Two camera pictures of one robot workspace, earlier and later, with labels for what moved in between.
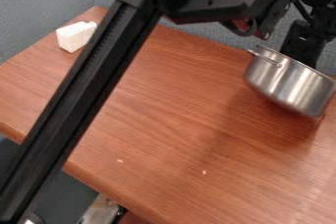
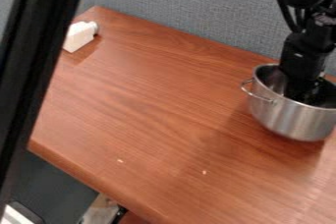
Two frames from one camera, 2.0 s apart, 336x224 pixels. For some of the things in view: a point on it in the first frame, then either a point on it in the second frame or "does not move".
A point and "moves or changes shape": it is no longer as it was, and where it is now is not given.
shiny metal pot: (291, 80) moves or changes shape
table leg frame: (104, 211) does not move
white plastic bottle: (73, 35) does not move
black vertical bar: (127, 22) → (31, 59)
